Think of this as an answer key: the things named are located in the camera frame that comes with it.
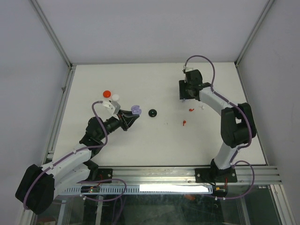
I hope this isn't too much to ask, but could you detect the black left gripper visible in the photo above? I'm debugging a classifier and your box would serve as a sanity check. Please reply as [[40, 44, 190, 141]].
[[97, 109, 139, 140]]

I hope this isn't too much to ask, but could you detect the white round charging case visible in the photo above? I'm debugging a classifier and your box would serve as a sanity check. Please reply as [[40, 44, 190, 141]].
[[112, 94, 120, 102]]

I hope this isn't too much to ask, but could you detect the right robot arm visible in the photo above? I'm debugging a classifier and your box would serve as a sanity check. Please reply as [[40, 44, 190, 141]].
[[179, 69, 256, 185]]

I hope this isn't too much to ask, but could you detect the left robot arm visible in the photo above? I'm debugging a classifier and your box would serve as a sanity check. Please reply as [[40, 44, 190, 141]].
[[15, 105, 142, 215]]

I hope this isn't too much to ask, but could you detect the orange round charging case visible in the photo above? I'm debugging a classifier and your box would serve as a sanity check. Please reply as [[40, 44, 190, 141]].
[[103, 90, 112, 98]]

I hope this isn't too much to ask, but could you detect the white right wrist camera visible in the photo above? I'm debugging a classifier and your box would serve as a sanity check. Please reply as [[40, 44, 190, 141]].
[[182, 65, 194, 74]]

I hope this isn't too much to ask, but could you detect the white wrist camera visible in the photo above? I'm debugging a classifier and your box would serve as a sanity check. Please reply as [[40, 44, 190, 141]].
[[182, 65, 194, 74], [102, 100, 120, 117]]

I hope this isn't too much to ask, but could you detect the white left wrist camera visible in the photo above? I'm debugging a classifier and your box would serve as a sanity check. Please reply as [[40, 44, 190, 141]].
[[102, 100, 120, 117]]

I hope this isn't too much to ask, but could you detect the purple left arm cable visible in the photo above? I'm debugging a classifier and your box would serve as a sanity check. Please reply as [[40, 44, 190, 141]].
[[23, 100, 127, 225]]

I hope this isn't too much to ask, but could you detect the aluminium frame post right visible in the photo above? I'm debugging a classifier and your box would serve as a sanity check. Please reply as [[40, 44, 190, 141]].
[[234, 0, 276, 68]]

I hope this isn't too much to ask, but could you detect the aluminium frame post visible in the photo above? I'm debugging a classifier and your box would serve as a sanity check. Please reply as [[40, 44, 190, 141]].
[[29, 0, 72, 68], [234, 0, 276, 68]]

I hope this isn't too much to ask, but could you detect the white slotted cable duct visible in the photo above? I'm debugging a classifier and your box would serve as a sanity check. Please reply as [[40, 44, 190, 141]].
[[60, 184, 213, 195]]

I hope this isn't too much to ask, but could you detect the aluminium mounting rail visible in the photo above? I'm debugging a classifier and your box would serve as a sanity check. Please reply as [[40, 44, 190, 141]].
[[99, 165, 282, 186]]

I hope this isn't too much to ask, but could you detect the aluminium frame post left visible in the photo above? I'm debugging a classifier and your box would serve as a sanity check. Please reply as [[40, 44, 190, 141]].
[[29, 0, 72, 68]]

